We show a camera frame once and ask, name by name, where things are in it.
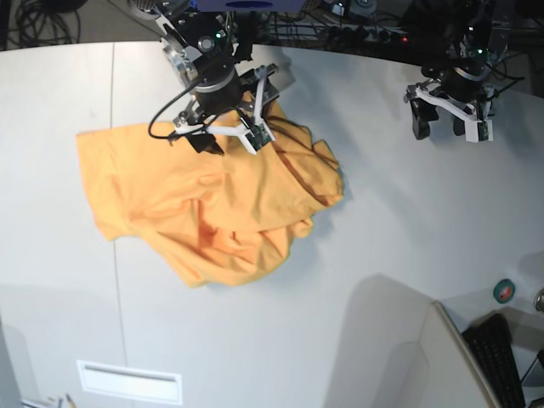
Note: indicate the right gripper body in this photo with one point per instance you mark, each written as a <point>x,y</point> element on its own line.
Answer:
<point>250,92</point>

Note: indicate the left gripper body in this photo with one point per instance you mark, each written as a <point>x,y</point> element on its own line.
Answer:
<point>458,86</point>

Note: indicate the orange t-shirt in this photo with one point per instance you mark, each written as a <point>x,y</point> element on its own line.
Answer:
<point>229,218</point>

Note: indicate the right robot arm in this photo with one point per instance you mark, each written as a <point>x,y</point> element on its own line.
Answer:
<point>204,49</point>

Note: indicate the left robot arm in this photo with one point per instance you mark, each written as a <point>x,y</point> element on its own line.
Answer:
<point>479,39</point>

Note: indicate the green tape roll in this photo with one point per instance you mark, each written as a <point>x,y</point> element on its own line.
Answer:
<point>504,291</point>

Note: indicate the black keyboard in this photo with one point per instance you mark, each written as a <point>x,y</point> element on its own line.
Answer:
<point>491,345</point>

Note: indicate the white partition panel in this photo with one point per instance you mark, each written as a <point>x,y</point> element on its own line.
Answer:
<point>399,348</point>

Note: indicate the white table slot plate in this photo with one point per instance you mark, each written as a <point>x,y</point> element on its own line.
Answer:
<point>131,384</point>

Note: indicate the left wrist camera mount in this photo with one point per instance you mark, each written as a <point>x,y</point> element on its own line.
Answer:
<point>478,122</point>

